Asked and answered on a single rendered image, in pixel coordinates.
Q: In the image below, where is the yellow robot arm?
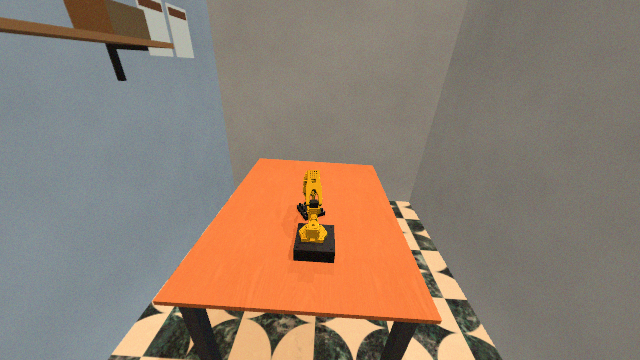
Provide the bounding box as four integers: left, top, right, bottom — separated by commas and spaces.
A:
299, 170, 327, 243

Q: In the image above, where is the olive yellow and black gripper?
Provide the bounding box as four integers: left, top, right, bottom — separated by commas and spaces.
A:
303, 188, 316, 199

